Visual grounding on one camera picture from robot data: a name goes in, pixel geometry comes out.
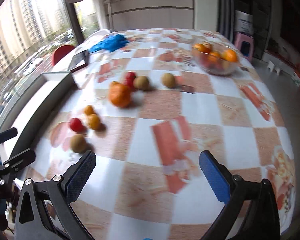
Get brown kiwi fruit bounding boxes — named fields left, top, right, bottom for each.
left=70, top=134, right=87, bottom=153
left=161, top=73, right=177, bottom=88
left=133, top=76, right=150, bottom=91

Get red cherry tomato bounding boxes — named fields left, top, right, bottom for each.
left=124, top=72, right=136, bottom=90
left=69, top=118, right=84, bottom=132

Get yellow cherry tomato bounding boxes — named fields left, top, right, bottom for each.
left=87, top=114, right=101, bottom=131
left=83, top=105, right=96, bottom=115

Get large orange mandarin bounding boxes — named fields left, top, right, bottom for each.
left=108, top=81, right=132, bottom=108

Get white shallow tray box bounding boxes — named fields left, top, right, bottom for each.
left=0, top=72, right=76, bottom=162

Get checkered patterned tablecloth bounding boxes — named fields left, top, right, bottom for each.
left=26, top=29, right=295, bottom=239

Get red chair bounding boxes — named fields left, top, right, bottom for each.
left=51, top=44, right=75, bottom=66

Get smartphone with red case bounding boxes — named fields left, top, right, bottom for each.
left=68, top=50, right=89, bottom=73

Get glass fruit bowl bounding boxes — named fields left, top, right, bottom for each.
left=192, top=41, right=240, bottom=76

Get orange in bowl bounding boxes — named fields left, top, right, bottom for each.
left=222, top=49, right=238, bottom=62
left=192, top=43, right=206, bottom=53

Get blue crumpled gloves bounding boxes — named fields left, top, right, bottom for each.
left=88, top=34, right=130, bottom=53

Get pink plastic stool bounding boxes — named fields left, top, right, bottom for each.
left=234, top=32, right=254, bottom=62

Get white cabinet counter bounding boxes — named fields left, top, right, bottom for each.
left=104, top=0, right=194, bottom=31

